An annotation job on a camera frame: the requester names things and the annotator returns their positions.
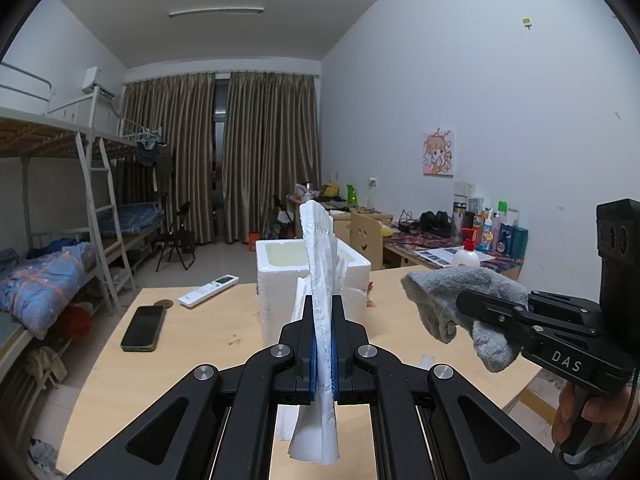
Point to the green wall hook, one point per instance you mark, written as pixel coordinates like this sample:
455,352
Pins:
526,22

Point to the row of toiletry bottles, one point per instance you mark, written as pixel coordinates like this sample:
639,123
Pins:
505,235

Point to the dark round disc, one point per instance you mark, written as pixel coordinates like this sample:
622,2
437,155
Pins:
164,303

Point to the wooden chair with smiley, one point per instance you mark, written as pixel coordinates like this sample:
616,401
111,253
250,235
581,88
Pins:
366,237

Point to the dark tumbler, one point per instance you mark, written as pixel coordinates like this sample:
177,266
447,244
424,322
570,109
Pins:
469,220

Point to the blue plaid mattress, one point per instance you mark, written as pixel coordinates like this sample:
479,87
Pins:
130,217

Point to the yellow cloth bundle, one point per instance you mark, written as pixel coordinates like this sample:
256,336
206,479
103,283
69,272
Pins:
386,231

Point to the clear bottle black lid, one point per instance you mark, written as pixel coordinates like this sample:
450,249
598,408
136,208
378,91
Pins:
458,217

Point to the person's right hand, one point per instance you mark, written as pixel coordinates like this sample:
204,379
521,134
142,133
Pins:
612,402

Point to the grey sock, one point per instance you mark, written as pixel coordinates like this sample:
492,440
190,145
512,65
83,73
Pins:
440,290

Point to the white paper sheets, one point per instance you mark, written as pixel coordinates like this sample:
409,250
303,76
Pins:
435,255

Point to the white foam box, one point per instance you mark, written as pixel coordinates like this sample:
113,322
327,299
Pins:
280,300

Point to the white metal bunk bed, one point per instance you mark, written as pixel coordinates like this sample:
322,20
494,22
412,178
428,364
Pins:
30,140
130,195

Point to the yellow bag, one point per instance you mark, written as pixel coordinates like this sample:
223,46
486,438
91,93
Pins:
329,191

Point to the blue plaid blanket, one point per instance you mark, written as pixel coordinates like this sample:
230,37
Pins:
45,280

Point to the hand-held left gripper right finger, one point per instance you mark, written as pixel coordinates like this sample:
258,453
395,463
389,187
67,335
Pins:
345,355

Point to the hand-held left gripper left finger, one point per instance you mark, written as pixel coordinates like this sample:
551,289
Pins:
304,355

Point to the white wall switch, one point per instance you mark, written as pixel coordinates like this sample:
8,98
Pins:
463,188

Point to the brown curtain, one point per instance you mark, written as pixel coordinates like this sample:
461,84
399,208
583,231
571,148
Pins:
170,160
270,150

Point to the white lotion pump bottle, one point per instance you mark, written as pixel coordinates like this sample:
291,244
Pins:
467,259

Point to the printed desk mat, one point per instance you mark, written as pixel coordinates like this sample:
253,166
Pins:
405,241

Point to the black folding stand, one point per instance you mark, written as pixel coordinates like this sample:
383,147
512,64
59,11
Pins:
282,217

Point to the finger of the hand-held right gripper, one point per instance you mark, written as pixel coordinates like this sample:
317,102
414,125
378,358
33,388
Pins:
542,300
495,312

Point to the orange box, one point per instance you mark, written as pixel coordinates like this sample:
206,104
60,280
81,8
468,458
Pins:
254,241

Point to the red cloth bundle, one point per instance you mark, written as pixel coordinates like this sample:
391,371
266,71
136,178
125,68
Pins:
72,322

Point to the dark hanging clothes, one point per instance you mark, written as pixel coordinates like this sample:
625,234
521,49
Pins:
155,165

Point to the black smartphone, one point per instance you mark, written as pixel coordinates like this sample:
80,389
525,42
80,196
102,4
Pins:
143,327

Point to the wooden desk with drawers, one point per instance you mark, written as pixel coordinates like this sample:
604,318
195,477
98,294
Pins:
375,216

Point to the white air conditioner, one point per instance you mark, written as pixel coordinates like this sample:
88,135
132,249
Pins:
97,82

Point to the white metal bed ladder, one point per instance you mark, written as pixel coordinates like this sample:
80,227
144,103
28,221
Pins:
107,210

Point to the black headphones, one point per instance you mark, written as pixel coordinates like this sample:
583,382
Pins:
435,222

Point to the wooden desk with mat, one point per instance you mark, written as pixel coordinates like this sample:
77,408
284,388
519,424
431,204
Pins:
400,257

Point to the black folding chair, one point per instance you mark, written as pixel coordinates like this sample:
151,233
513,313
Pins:
175,235

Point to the ceiling tube light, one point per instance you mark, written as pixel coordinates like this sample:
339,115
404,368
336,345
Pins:
215,11

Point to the pink cartoon wall poster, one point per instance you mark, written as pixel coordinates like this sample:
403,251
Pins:
438,154

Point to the white remote control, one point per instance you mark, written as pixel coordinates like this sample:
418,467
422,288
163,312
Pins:
207,291

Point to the beige cloth bundle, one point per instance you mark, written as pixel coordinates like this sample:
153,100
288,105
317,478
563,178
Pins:
47,367

